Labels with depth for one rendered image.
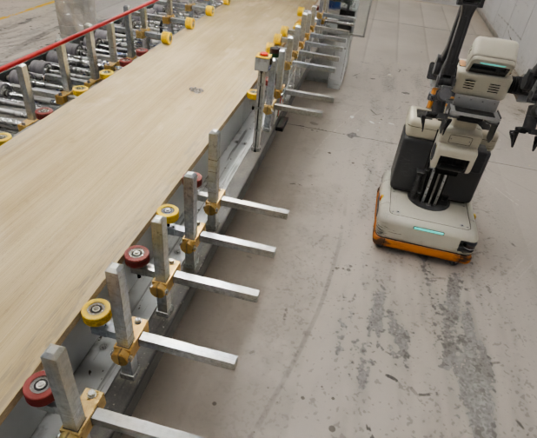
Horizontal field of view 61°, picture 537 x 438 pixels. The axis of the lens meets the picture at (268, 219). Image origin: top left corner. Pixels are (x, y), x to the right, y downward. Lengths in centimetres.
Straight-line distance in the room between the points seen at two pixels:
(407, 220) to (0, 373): 236
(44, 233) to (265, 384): 122
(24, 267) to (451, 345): 210
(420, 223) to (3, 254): 229
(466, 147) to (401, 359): 122
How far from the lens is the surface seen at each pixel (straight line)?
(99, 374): 161
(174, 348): 136
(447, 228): 305
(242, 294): 148
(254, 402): 225
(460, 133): 278
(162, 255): 142
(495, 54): 260
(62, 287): 149
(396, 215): 301
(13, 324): 143
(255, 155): 251
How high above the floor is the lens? 192
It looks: 37 degrees down
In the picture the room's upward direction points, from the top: 7 degrees clockwise
